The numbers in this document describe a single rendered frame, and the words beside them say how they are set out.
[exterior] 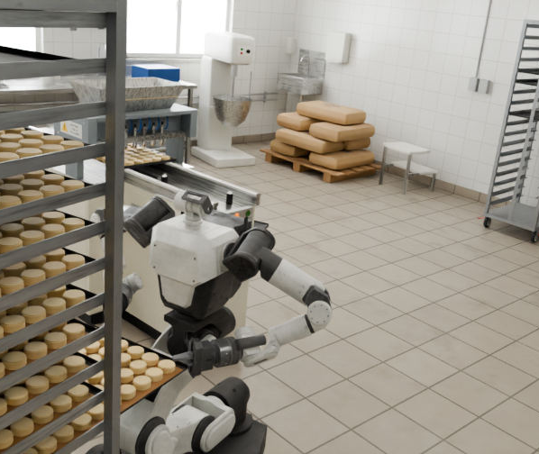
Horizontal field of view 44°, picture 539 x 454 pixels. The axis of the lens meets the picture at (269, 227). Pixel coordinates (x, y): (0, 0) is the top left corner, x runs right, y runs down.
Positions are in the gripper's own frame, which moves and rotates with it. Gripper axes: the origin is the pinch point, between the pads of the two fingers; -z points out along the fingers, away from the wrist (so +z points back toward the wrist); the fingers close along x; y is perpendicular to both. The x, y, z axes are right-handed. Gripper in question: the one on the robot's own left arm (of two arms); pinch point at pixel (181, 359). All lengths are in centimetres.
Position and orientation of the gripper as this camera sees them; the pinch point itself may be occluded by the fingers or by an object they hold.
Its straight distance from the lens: 208.5
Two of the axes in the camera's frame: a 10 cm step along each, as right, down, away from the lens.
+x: 0.9, -9.4, -3.3
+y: 4.8, 3.3, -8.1
